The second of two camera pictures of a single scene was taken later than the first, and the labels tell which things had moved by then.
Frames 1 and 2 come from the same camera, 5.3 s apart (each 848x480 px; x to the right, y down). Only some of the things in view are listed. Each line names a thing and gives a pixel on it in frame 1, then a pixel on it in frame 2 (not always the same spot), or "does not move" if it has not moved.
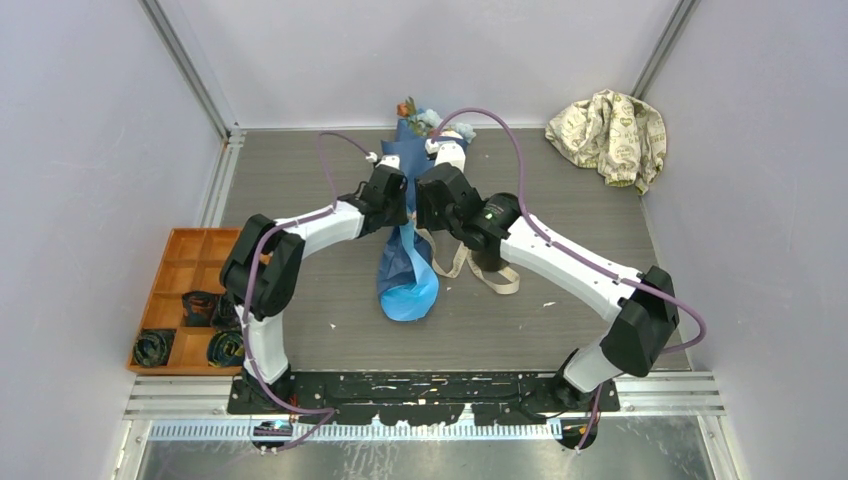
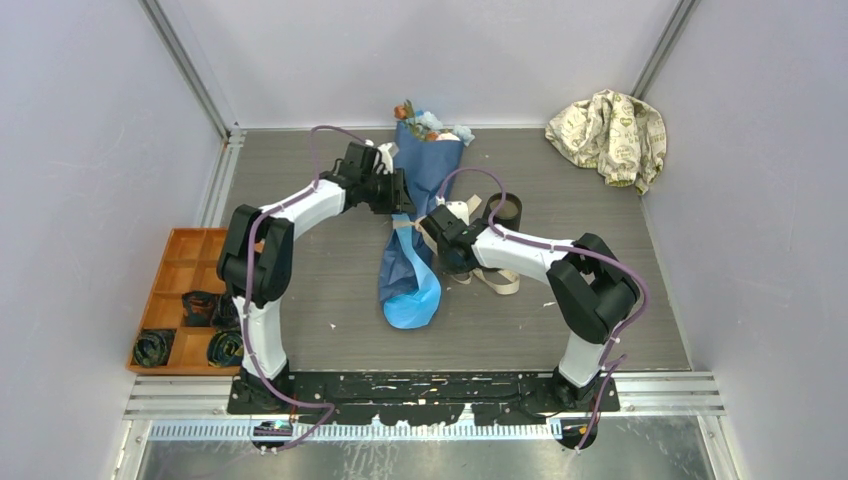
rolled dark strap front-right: [226, 349] does not move
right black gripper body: [427, 218] to [447, 264]
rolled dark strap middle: [203, 309] does not move
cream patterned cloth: [621, 137] does not move
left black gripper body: [395, 209] to [378, 191]
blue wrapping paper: [408, 273] does not move
